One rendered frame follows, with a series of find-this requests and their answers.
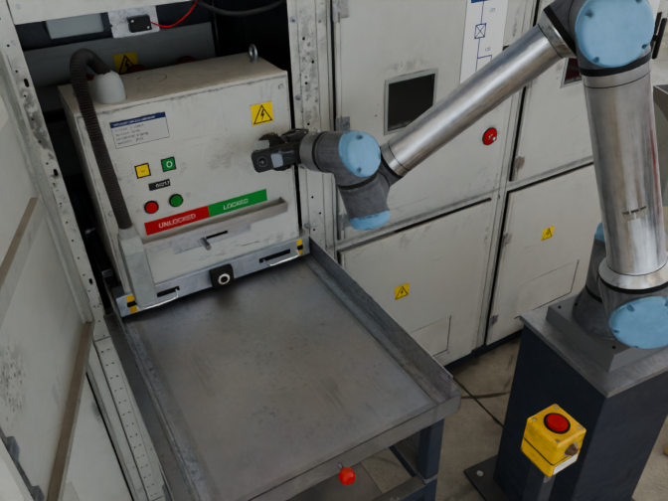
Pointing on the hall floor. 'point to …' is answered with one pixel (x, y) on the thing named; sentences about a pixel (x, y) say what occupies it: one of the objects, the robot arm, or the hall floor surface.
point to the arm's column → (613, 414)
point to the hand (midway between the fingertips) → (253, 150)
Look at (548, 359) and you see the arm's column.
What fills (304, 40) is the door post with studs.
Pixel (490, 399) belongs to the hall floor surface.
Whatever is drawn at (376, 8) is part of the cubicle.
